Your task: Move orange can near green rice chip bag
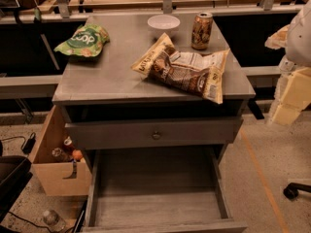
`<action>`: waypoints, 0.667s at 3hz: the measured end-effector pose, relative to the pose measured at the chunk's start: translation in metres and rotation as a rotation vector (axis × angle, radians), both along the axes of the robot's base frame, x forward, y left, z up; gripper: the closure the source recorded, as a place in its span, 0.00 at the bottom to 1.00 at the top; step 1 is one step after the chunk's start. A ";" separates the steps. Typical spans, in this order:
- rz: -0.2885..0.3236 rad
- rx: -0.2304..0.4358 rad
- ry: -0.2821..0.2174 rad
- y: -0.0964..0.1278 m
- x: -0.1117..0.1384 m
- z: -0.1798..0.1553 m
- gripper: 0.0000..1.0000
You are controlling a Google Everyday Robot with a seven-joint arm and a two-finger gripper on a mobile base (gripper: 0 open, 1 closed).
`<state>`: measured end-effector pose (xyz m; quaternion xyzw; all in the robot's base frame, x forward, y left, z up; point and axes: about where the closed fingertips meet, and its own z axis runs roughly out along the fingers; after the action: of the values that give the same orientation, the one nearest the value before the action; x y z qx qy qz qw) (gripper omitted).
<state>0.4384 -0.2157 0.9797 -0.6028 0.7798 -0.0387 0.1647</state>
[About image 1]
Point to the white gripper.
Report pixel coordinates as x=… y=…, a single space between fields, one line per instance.
x=299 y=41

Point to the orange soda can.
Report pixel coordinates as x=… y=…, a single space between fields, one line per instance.
x=201 y=31

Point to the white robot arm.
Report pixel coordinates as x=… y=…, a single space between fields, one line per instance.
x=298 y=48

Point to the brown chip bag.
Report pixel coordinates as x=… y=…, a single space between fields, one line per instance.
x=191 y=72

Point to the green rice chip bag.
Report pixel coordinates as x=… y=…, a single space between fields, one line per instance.
x=87 y=41

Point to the black chair wheel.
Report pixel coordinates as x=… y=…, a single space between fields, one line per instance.
x=291 y=191

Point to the white bowl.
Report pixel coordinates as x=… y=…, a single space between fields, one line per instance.
x=163 y=24

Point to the grey cabinet with drawers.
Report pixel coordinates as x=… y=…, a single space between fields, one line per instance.
x=154 y=151

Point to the orange fruit in box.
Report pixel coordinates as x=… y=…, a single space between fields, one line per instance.
x=77 y=155

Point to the cardboard box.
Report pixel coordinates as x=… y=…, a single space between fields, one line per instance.
x=57 y=176

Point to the black power adapter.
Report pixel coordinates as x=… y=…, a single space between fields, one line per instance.
x=29 y=144

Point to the clear plastic water bottle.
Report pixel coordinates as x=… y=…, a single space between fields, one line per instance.
x=53 y=220

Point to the black office chair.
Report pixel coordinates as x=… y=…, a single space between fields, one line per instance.
x=14 y=176

